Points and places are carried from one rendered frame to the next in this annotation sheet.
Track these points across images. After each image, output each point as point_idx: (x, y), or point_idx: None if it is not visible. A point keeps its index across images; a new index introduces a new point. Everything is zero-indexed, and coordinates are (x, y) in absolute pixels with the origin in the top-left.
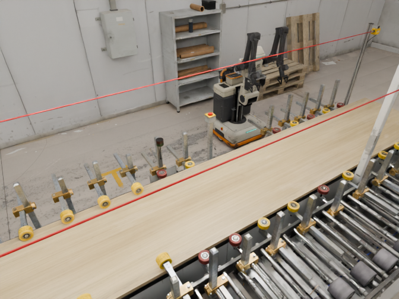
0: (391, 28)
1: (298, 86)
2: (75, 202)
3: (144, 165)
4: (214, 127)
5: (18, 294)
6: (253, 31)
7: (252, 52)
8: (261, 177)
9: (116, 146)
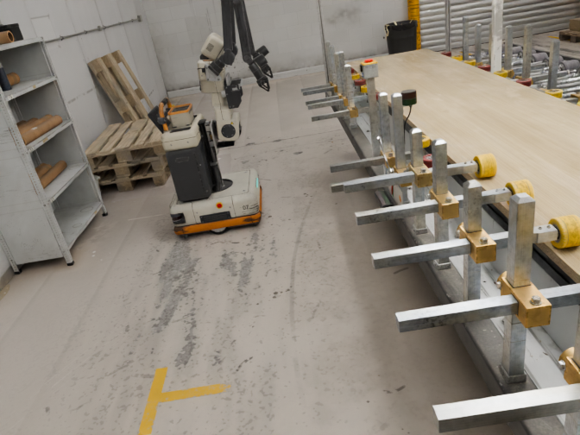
0: (180, 66)
1: None
2: None
3: (187, 338)
4: (198, 217)
5: None
6: (65, 90)
7: (242, 24)
8: (483, 103)
9: (64, 380)
